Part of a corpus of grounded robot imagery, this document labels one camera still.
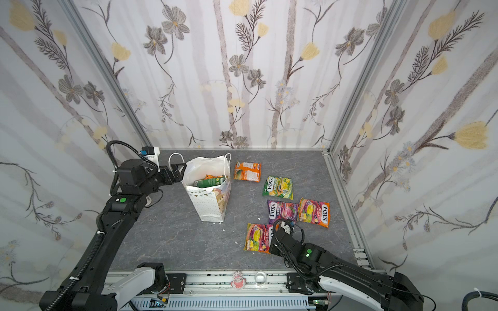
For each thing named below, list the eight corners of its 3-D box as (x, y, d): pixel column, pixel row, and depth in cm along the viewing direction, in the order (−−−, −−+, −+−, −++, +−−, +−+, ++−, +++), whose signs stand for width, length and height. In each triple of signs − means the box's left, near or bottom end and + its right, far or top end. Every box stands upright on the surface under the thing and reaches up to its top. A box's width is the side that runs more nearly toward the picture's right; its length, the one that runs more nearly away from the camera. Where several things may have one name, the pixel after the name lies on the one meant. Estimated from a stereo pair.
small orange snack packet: (233, 181, 108) (233, 178, 105) (235, 165, 115) (234, 162, 113) (261, 182, 108) (262, 178, 105) (261, 166, 116) (261, 162, 113)
